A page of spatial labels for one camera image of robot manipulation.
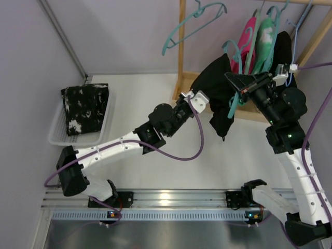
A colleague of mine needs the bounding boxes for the teal hanger with black trousers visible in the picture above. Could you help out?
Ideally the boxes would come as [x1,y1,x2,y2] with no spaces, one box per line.
[222,27,255,119]

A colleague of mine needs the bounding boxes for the black trousers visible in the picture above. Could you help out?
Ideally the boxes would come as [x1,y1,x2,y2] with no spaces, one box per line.
[269,31,297,93]
[190,53,235,140]

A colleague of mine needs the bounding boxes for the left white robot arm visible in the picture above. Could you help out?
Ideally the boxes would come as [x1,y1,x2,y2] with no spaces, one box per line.
[57,91,209,202]

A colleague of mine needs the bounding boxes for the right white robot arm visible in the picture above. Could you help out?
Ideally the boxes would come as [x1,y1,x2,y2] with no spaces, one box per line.
[225,72,331,246]

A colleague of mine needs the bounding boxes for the pink trousers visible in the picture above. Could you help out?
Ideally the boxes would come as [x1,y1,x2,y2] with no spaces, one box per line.
[238,17,255,74]

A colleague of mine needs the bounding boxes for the teal hanger with green trousers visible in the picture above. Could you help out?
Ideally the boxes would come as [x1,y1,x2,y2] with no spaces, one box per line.
[262,0,289,72]

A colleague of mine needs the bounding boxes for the light blue hanger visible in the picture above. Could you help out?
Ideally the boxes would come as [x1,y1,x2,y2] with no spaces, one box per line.
[283,0,313,87]

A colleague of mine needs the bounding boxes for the grey-green hanger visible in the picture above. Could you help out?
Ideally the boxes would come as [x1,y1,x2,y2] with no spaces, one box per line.
[244,8,261,75]

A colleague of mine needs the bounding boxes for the black trousers on blue hanger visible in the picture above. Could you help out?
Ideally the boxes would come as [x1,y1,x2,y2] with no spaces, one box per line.
[269,31,297,93]

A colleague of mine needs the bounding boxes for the green patterned trousers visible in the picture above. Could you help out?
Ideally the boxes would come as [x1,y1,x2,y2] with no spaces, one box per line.
[251,18,273,74]

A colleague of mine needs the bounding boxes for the empty teal hanger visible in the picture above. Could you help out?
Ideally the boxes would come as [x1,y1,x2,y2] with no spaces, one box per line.
[161,1,229,56]

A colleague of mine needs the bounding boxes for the wooden clothes rack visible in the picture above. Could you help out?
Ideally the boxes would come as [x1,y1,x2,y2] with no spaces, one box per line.
[172,0,331,123]

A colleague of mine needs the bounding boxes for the black white patterned garment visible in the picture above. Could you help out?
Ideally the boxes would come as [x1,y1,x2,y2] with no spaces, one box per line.
[61,84,109,136]

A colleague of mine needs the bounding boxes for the white plastic basket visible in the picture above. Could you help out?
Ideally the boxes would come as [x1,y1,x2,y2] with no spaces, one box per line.
[48,90,116,147]

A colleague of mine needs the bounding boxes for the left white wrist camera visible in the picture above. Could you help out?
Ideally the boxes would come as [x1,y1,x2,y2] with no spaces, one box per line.
[181,90,209,114]

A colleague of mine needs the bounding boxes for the aluminium mounting rail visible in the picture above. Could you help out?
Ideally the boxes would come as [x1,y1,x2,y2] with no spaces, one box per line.
[41,188,298,208]

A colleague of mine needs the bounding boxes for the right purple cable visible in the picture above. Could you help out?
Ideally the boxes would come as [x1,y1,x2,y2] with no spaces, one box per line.
[279,62,332,249]

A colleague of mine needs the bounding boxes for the purple cable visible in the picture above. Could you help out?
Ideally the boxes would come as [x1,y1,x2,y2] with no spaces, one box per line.
[44,94,205,226]
[279,62,332,249]

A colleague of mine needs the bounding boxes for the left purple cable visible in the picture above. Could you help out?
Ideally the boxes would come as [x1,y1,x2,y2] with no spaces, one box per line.
[44,94,205,226]

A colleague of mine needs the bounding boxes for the grey slotted cable duct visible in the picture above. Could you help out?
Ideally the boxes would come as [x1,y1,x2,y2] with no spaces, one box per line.
[52,210,261,222]

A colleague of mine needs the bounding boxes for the aluminium corner post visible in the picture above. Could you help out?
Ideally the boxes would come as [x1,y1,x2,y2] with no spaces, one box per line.
[37,0,88,82]

